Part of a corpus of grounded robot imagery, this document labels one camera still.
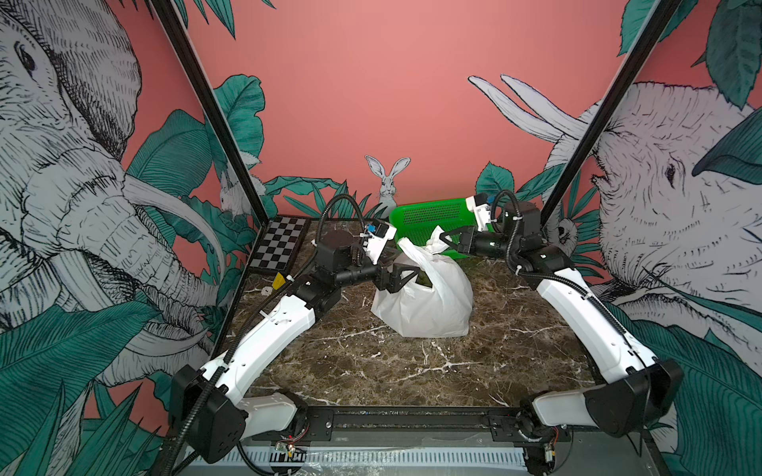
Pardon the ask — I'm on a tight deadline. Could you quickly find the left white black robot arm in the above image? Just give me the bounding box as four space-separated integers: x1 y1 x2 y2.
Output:
162 220 420 475

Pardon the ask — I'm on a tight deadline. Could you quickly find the right black frame post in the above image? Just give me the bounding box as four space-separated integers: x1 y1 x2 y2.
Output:
541 0 681 225

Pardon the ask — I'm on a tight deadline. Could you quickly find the white plastic bag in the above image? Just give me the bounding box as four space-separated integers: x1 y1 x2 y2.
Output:
371 237 473 338

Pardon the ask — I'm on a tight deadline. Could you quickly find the left black frame post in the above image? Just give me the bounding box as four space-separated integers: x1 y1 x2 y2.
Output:
150 0 270 225

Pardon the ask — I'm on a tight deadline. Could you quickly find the black frame post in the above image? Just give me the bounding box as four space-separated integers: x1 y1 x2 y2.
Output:
150 0 270 225
541 0 681 225

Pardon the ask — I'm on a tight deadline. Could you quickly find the black white checkerboard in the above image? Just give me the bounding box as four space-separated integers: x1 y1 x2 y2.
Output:
249 216 312 276

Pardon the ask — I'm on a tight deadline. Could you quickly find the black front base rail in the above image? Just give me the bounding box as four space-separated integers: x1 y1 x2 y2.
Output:
277 402 644 446

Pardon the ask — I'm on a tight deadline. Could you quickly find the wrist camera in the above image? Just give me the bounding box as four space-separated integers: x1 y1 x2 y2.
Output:
360 219 397 265
466 194 491 232

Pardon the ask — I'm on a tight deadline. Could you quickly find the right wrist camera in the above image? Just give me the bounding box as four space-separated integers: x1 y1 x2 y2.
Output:
466 194 491 232

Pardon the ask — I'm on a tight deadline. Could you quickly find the white ruler strip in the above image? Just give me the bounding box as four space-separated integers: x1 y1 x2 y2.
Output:
247 446 527 471

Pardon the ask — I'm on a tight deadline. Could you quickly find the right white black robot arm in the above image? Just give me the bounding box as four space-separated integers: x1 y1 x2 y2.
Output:
429 190 684 438

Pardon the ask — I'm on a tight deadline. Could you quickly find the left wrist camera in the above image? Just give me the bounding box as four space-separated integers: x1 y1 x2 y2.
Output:
360 219 397 265

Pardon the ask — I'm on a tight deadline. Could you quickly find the green plastic basket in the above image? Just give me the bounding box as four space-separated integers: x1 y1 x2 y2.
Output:
389 198 477 247

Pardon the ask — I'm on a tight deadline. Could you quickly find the yellow warning sticker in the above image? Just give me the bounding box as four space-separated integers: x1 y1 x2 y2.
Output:
272 273 287 291

